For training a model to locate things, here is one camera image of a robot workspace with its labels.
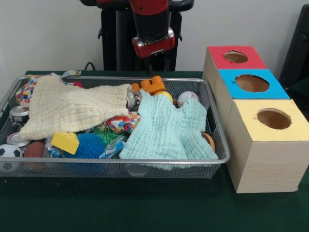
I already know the green spiky ball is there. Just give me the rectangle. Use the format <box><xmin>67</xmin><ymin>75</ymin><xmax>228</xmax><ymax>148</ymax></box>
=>
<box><xmin>91</xmin><ymin>125</ymin><xmax>126</xmax><ymax>145</ymax></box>

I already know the cream waffle cloth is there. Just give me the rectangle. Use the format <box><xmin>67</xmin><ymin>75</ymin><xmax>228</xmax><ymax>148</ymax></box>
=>
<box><xmin>19</xmin><ymin>75</ymin><xmax>133</xmax><ymax>141</ymax></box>

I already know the blue spiky ball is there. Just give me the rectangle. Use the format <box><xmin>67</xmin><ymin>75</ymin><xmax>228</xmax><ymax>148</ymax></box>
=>
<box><xmin>70</xmin><ymin>132</ymin><xmax>107</xmax><ymax>160</ymax></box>

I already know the black office chair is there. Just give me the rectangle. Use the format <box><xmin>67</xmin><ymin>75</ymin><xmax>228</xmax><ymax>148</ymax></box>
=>
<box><xmin>279</xmin><ymin>3</ymin><xmax>309</xmax><ymax>90</ymax></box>

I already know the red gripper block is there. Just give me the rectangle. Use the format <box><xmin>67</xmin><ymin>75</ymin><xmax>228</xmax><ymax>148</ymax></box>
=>
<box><xmin>132</xmin><ymin>28</ymin><xmax>176</xmax><ymax>75</ymax></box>

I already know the dark green tablecloth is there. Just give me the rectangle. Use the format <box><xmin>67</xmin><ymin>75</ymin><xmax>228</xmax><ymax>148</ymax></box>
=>
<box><xmin>286</xmin><ymin>78</ymin><xmax>309</xmax><ymax>97</ymax></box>
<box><xmin>0</xmin><ymin>70</ymin><xmax>309</xmax><ymax>232</ymax></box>

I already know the brown toy football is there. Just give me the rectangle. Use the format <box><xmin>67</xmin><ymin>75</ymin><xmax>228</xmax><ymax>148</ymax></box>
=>
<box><xmin>24</xmin><ymin>141</ymin><xmax>46</xmax><ymax>158</ymax></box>

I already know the wooden box with three holes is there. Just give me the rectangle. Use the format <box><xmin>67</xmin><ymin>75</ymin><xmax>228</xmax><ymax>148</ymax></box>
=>
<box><xmin>202</xmin><ymin>45</ymin><xmax>309</xmax><ymax>194</ymax></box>

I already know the white baseball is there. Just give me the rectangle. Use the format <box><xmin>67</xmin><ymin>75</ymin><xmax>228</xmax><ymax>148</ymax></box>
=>
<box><xmin>177</xmin><ymin>91</ymin><xmax>200</xmax><ymax>108</ymax></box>

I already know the black white soccer ball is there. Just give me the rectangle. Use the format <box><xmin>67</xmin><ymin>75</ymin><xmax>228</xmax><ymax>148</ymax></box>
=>
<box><xmin>0</xmin><ymin>144</ymin><xmax>23</xmax><ymax>172</ymax></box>

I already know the yellow cheese wedge toy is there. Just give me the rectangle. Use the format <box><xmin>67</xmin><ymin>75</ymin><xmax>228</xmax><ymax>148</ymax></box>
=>
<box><xmin>51</xmin><ymin>131</ymin><xmax>80</xmax><ymax>155</ymax></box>

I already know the multicoloured spotted fabric toy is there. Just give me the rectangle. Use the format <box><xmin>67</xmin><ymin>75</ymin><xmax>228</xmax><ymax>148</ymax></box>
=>
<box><xmin>103</xmin><ymin>112</ymin><xmax>141</xmax><ymax>133</ymax></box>

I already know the silver wire mesh bin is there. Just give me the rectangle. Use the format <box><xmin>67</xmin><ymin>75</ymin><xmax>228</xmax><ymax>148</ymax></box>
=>
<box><xmin>0</xmin><ymin>74</ymin><xmax>231</xmax><ymax>179</ymax></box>

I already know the multicoloured patterned cloth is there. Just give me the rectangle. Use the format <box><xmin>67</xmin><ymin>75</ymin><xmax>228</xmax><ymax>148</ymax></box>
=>
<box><xmin>15</xmin><ymin>70</ymin><xmax>84</xmax><ymax>107</ymax></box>

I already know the orange toy block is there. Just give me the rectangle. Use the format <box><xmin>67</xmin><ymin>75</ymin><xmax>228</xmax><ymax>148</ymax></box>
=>
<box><xmin>131</xmin><ymin>75</ymin><xmax>167</xmax><ymax>95</ymax></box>

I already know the mint green waffle cloth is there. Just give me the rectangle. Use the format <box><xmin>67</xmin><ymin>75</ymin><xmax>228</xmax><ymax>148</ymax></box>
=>
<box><xmin>119</xmin><ymin>89</ymin><xmax>219</xmax><ymax>170</ymax></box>

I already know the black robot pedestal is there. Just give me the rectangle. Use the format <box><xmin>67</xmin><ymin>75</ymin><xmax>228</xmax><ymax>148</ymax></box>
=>
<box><xmin>98</xmin><ymin>4</ymin><xmax>183</xmax><ymax>72</ymax></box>

